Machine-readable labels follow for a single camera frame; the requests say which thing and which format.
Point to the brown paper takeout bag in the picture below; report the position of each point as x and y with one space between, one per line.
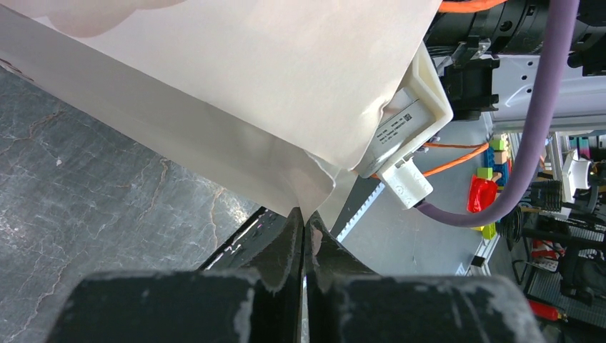
271 99

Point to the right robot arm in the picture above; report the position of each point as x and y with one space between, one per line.
488 63

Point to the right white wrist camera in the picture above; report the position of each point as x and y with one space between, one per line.
418 110

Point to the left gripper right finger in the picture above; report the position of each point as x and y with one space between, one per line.
349 302

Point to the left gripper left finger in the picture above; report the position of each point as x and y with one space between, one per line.
256 301

